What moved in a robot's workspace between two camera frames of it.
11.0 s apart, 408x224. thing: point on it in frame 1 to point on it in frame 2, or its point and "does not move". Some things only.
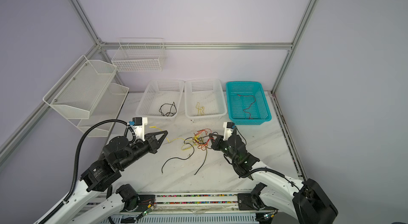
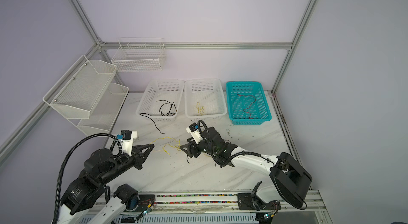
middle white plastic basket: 204,100 does not move
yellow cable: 202,109 does not move
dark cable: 245,96 does not move
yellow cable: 167,139 to 178,146
